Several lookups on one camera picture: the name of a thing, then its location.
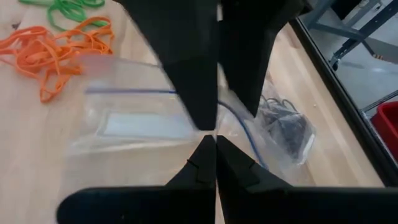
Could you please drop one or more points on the clear zip bag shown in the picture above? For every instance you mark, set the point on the clear zip bag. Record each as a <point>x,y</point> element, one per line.
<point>140,124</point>

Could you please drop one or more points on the black rubber band pile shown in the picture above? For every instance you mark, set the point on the black rubber band pile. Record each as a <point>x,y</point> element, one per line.
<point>289,130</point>

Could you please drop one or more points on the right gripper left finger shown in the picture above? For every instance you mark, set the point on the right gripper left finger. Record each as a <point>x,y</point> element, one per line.
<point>140,205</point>

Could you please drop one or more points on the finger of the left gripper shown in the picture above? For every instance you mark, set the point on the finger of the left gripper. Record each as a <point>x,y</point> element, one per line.
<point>186,46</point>
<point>248,46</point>

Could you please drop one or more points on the green rubber band pile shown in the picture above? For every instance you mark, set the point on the green rubber band pile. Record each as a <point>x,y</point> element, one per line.
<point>68,9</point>

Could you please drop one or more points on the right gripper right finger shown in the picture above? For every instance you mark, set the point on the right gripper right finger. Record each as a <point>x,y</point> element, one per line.
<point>295,207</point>

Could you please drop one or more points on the orange rubber band pile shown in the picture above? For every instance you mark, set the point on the orange rubber band pile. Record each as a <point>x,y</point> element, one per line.
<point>46,56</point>

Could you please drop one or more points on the red plastic bin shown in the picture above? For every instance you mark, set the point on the red plastic bin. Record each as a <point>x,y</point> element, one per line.
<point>387,130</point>

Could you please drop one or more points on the black aluminium table frame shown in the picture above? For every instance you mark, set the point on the black aluminium table frame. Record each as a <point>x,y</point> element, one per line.
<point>342,99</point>

